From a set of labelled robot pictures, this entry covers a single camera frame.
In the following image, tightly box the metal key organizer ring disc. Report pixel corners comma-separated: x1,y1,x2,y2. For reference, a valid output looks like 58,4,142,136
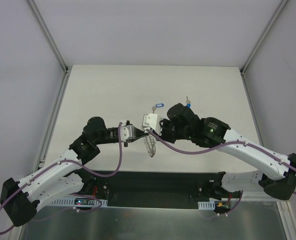
143,134,156,158

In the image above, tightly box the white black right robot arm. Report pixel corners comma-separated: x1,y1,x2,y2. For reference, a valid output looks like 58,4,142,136
151,103,296,201

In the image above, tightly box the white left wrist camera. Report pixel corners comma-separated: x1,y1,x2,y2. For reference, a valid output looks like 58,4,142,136
120,120,135,141

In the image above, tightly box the controller board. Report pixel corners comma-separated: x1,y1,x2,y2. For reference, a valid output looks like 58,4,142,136
66,196,108,208
197,200,231,211

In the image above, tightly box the silver key blue tag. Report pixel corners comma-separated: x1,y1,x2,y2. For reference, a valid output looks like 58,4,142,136
152,103,164,112

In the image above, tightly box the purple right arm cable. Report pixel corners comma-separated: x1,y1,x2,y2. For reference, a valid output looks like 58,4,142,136
146,128,296,221

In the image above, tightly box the aluminium frame post left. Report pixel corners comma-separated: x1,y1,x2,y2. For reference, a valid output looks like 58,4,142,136
25,0,72,75

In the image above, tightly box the left controller board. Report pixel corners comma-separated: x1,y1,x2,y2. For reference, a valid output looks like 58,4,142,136
66,196,108,208

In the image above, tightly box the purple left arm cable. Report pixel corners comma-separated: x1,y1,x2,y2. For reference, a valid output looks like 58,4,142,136
0,121,125,237

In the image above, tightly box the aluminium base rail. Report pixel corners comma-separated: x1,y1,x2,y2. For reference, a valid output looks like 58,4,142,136
19,174,288,202

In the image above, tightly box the aluminium frame post right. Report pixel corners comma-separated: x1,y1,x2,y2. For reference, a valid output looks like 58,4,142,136
240,0,291,75

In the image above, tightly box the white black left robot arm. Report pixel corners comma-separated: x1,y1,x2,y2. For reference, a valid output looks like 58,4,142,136
0,116,148,227

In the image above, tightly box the right controller board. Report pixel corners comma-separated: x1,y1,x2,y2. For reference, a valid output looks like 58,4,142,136
197,200,231,211

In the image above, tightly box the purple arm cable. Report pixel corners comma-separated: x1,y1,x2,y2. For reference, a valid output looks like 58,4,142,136
146,128,296,221
0,121,125,237

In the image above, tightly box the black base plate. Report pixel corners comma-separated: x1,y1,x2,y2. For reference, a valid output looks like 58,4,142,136
35,168,275,208

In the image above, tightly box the aluminium frame post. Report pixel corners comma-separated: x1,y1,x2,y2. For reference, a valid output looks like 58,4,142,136
240,0,291,75
25,0,72,75

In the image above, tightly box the silver key dark-blue tag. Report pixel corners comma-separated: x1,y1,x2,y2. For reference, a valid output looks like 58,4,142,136
185,96,191,108

